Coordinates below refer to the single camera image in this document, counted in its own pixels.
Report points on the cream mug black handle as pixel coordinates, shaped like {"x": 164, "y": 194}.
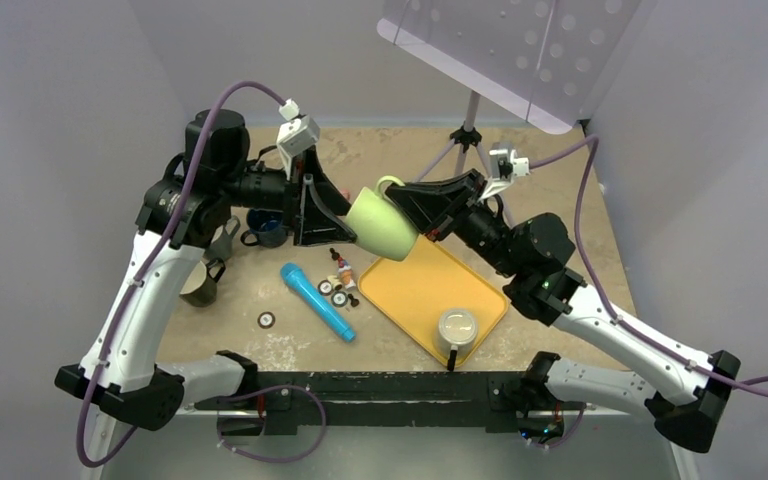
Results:
{"x": 455, "y": 336}

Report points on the black ceramic mug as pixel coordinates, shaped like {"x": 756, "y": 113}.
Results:
{"x": 201, "y": 287}

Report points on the green ceramic mug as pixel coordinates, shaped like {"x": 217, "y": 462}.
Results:
{"x": 380, "y": 227}

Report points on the lilac tripod stand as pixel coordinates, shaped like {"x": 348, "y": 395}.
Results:
{"x": 464, "y": 139}

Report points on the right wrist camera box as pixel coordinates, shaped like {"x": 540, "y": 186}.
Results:
{"x": 504, "y": 165}

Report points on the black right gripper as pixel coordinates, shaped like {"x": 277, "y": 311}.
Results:
{"x": 431, "y": 205}

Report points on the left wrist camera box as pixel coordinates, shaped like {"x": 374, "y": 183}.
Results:
{"x": 297, "y": 134}

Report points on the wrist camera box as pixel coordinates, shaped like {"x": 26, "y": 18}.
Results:
{"x": 504, "y": 165}
{"x": 297, "y": 134}

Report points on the blue toy microphone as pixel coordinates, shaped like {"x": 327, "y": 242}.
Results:
{"x": 294, "y": 277}

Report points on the round brown white token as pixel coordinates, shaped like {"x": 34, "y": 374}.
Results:
{"x": 266, "y": 320}

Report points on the black table edge rail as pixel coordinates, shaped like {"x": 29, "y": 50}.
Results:
{"x": 495, "y": 401}

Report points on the dark blue ceramic mug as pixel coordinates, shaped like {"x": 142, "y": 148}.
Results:
{"x": 264, "y": 228}

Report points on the yellow plastic tray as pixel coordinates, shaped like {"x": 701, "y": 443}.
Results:
{"x": 427, "y": 286}

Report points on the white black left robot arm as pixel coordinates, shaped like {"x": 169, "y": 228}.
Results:
{"x": 176, "y": 224}

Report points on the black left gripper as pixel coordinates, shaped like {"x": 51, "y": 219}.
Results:
{"x": 310, "y": 223}

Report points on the round token lower right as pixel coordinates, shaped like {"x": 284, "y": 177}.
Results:
{"x": 339, "y": 299}

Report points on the grey ceramic mug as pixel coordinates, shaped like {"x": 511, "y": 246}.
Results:
{"x": 222, "y": 243}

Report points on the round token upper left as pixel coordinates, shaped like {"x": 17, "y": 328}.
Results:
{"x": 325, "y": 288}

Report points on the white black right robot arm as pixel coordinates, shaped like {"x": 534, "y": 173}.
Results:
{"x": 684, "y": 391}

